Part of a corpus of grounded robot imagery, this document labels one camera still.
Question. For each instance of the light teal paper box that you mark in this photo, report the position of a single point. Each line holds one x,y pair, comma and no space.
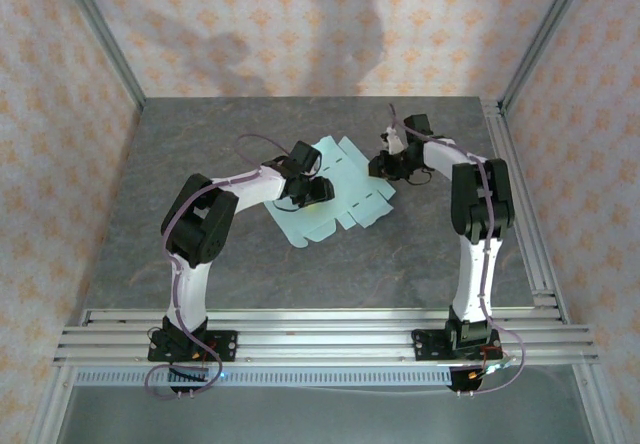
345,174

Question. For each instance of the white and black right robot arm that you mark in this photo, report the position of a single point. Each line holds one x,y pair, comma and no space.
470,284

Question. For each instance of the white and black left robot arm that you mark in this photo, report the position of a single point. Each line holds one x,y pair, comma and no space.
192,284

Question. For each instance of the grey metal lower panel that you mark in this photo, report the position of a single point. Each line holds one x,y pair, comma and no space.
320,419

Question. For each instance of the aluminium side rail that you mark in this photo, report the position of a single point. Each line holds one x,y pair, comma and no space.
504,139

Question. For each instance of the aluminium extrusion rail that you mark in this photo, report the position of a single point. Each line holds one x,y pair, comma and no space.
325,336
325,316
325,355

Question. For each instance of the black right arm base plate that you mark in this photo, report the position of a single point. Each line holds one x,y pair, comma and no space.
425,344

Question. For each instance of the aluminium frame post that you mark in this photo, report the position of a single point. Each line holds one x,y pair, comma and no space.
103,34
544,34

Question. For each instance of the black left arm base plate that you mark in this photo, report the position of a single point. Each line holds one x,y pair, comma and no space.
225,344

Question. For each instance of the aluminium frame leg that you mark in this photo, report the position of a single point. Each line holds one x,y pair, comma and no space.
592,409
50,409

